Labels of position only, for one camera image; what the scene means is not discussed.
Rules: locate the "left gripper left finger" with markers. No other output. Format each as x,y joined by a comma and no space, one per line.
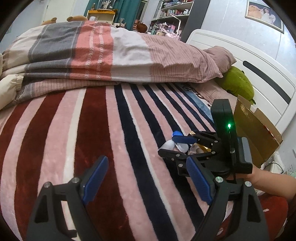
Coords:
59,212

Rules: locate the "brown plush on desk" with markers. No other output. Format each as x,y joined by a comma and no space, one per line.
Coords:
141,28

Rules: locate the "striped fleece blanket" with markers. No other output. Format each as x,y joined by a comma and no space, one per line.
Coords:
58,136

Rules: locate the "folded patchwork duvet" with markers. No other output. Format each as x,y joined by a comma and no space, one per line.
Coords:
77,54

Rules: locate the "right forearm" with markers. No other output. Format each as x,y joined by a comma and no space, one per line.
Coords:
275,184

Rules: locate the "green plush toy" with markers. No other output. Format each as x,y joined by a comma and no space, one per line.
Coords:
235,82

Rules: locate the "person's right hand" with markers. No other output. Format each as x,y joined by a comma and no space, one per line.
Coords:
252,177

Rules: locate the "yellow wooden cabinet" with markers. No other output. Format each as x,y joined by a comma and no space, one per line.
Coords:
101,15

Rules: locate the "gold rectangular box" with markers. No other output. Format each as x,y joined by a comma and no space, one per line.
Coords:
197,148

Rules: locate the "dark tall bookshelf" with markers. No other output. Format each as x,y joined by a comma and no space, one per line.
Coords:
178,17

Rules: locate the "framed wall picture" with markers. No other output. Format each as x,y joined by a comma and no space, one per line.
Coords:
264,14

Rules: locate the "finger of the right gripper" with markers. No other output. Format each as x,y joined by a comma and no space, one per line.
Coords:
170,155
184,139

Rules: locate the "teal curtain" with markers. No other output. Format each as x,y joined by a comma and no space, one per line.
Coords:
126,11

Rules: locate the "glass display case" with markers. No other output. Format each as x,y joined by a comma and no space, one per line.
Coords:
106,4

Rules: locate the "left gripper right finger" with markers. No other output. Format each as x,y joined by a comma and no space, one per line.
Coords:
247,220

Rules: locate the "white door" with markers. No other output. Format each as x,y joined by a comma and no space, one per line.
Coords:
60,9

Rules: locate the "white blue-capped bottle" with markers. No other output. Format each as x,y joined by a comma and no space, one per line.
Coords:
171,145

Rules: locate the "cream fleece blanket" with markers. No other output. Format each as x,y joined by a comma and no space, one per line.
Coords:
9,86

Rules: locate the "white headboard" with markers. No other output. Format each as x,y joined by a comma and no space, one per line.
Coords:
274,86

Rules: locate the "brown cardboard box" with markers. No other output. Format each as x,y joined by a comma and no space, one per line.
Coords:
263,137

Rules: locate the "pink striped pillow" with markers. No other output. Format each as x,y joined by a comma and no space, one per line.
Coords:
223,58

